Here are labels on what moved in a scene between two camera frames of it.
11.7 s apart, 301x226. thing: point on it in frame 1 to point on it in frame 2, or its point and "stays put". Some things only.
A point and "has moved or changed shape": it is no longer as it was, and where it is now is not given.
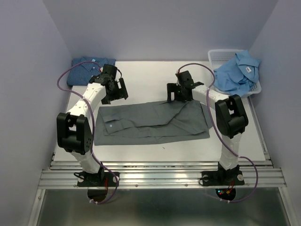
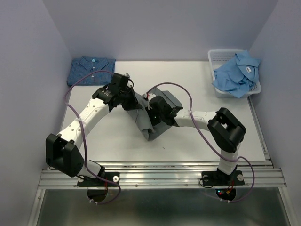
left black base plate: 102,179 stays put
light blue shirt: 237,75 stays put
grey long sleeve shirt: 154,122 has moved or changed shape
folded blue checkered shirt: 80,74 stays put
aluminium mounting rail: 258,174 stays put
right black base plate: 222,178 stays put
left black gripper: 121,92 to 134,104
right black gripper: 171,87 to 149,109
